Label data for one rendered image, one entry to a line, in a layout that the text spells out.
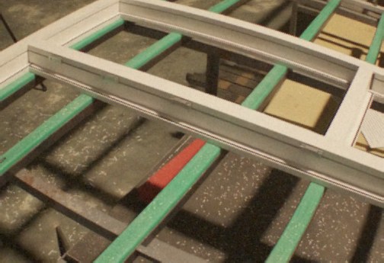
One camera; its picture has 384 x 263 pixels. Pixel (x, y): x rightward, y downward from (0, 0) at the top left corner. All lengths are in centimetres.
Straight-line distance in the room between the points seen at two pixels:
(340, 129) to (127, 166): 146
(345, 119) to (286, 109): 57
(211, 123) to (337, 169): 29
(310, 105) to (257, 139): 67
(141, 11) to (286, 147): 77
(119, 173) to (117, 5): 93
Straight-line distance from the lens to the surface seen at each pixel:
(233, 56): 146
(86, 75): 117
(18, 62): 130
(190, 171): 93
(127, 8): 157
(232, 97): 218
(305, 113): 157
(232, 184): 133
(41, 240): 198
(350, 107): 108
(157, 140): 244
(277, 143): 96
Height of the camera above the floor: 147
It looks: 34 degrees down
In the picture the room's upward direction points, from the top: 3 degrees clockwise
